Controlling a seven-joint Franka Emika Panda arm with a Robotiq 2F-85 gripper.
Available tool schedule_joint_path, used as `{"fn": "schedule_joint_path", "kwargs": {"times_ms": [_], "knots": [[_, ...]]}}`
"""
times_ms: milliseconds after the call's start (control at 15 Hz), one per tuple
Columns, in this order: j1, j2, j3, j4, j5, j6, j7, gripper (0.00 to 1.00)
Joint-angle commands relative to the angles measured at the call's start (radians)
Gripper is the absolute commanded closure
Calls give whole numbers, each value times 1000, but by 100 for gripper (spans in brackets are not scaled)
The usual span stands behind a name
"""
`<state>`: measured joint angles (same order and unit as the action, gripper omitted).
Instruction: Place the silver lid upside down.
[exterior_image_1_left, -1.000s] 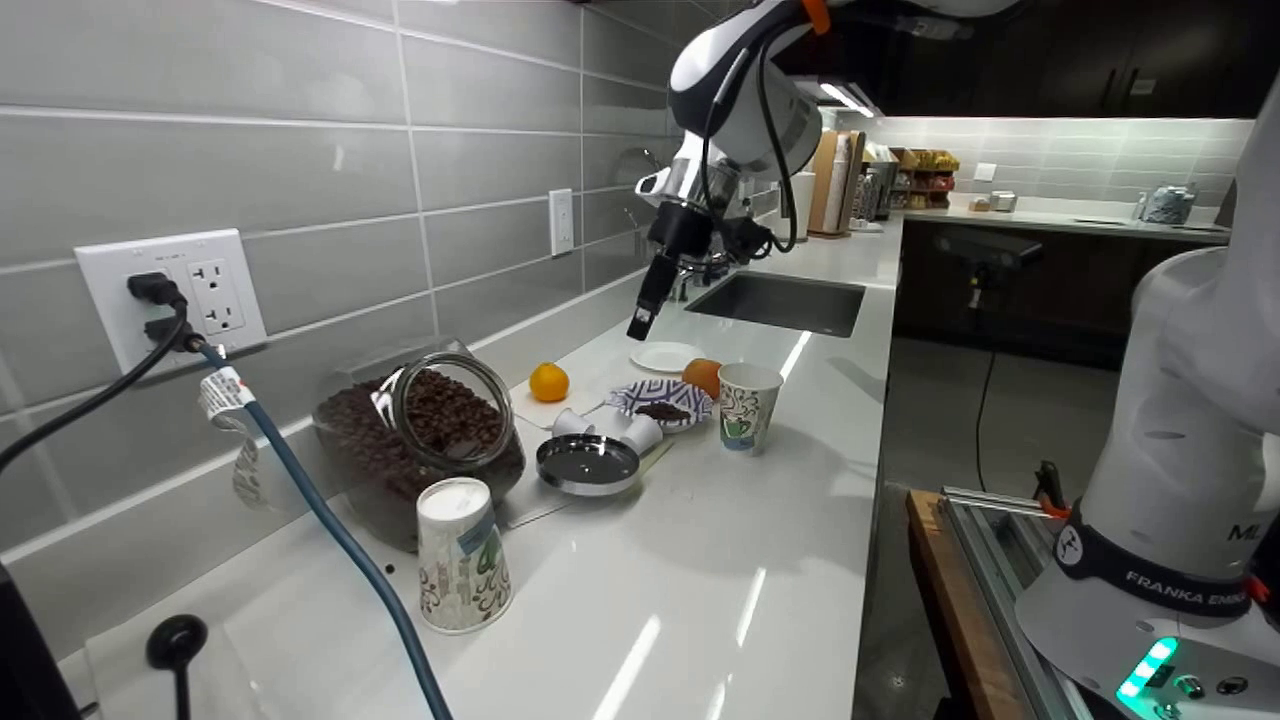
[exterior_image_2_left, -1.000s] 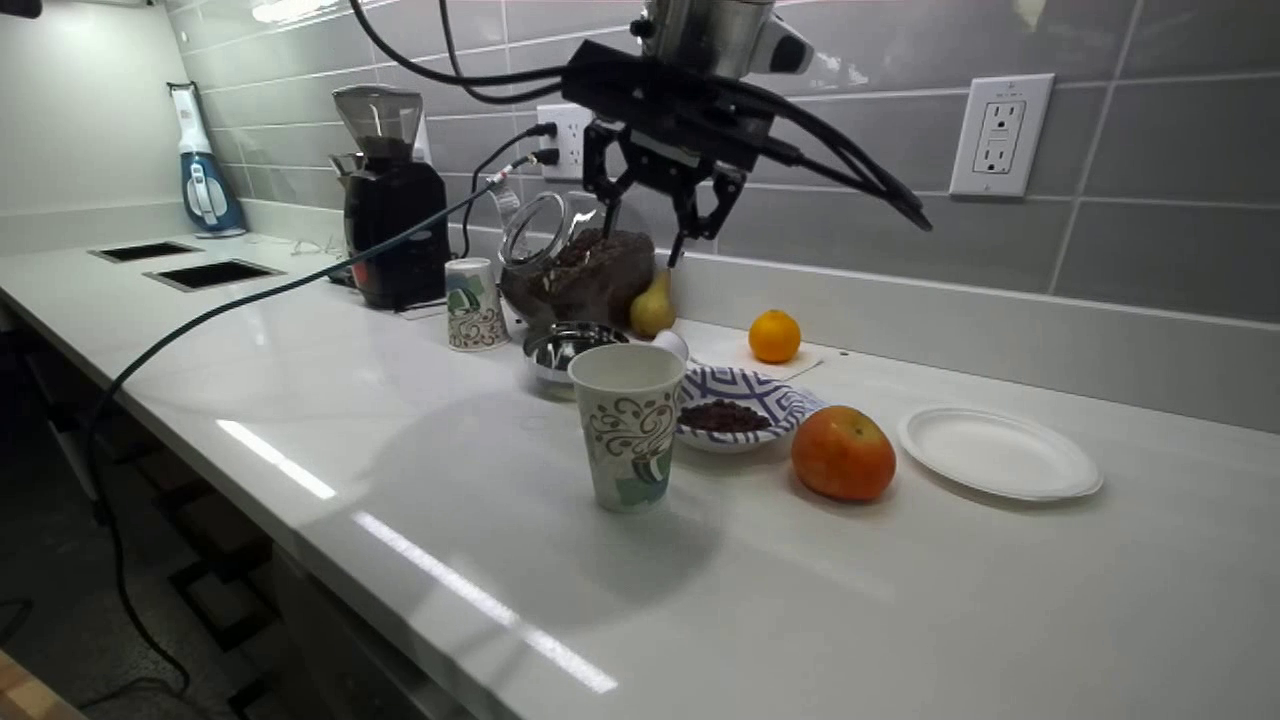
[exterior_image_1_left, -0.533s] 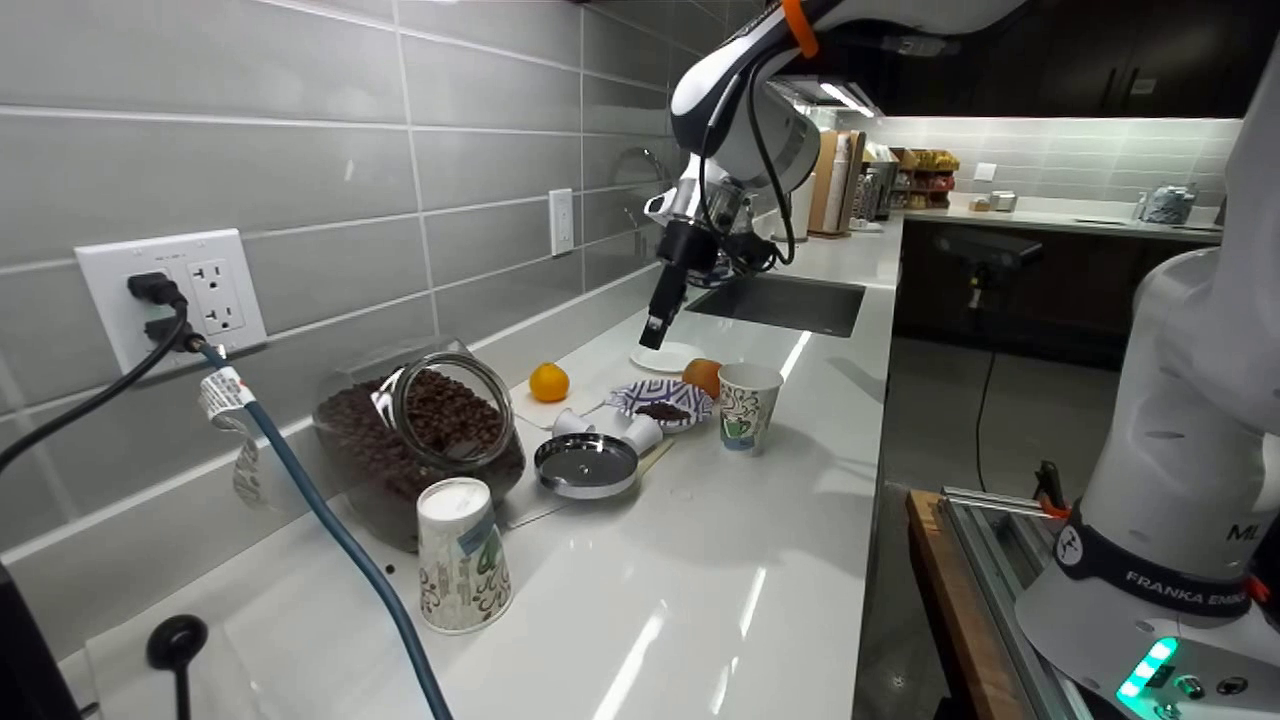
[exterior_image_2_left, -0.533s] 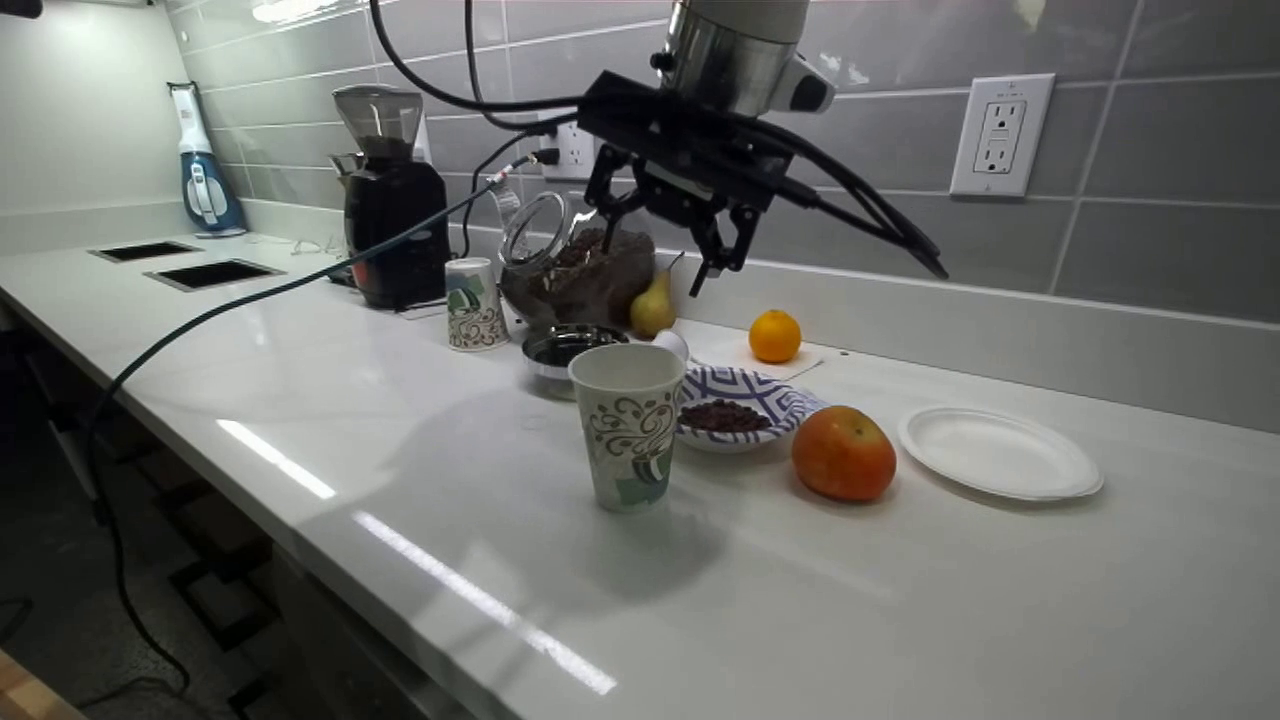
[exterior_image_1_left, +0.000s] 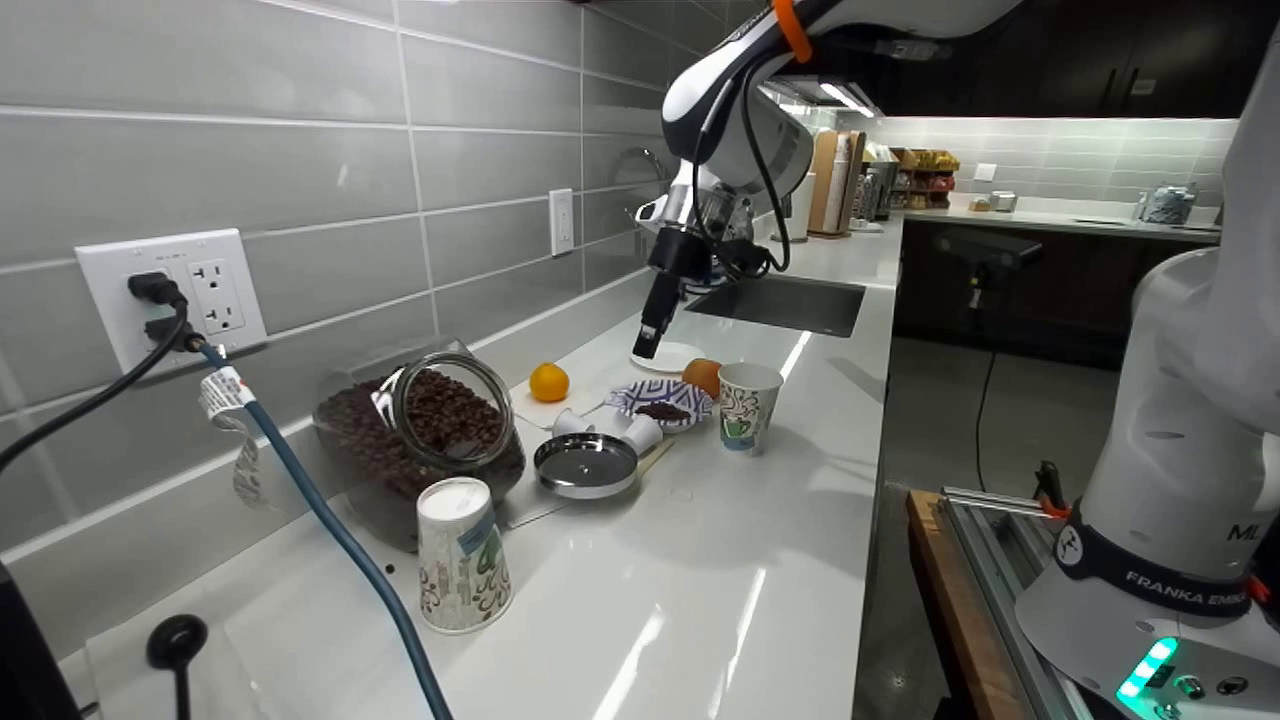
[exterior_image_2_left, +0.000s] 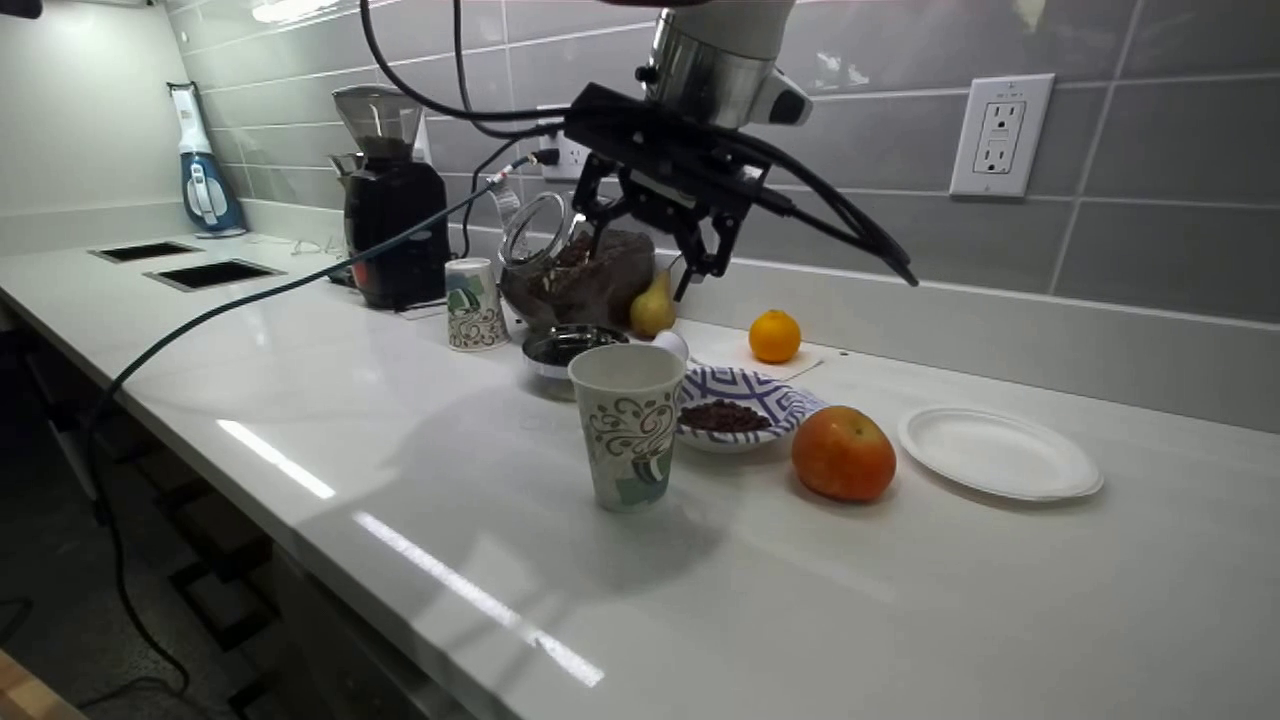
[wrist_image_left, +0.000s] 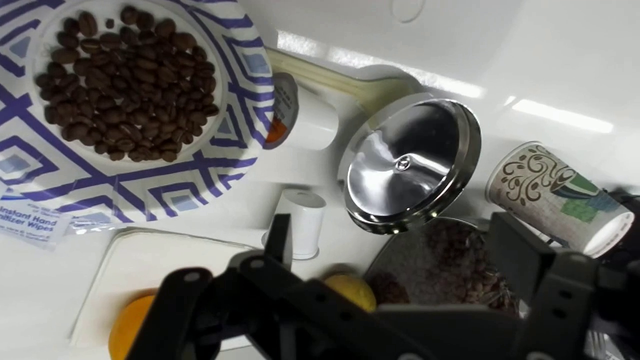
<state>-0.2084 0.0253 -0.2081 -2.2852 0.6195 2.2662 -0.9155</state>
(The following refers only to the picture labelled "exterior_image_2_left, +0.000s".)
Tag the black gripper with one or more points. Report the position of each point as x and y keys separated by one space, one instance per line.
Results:
x=681 y=201

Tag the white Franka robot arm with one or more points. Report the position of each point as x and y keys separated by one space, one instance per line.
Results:
x=722 y=53

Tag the yellow pear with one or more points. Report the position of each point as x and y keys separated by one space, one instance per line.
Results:
x=653 y=311

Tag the glass jar with coffee beans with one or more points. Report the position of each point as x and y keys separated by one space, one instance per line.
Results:
x=574 y=286

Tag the patterned paper cup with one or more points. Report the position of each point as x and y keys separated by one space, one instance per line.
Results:
x=626 y=424
x=473 y=305

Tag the blue patterned plate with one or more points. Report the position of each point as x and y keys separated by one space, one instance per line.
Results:
x=746 y=394

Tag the white paper napkin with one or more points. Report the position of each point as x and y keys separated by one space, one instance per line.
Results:
x=809 y=362

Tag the black coffee grinder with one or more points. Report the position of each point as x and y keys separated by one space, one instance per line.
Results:
x=392 y=227

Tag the large orange fruit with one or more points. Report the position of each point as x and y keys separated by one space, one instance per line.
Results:
x=840 y=459

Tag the white paper plate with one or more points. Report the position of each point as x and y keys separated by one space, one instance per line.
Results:
x=1001 y=454

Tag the blue spray bottle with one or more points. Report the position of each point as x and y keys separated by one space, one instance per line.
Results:
x=206 y=186

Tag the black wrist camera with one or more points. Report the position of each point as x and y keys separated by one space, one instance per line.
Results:
x=653 y=125

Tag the white wall outlet with plugs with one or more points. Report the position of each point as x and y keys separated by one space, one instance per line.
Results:
x=561 y=172

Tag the white empty wall outlet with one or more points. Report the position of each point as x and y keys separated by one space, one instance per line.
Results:
x=1001 y=134

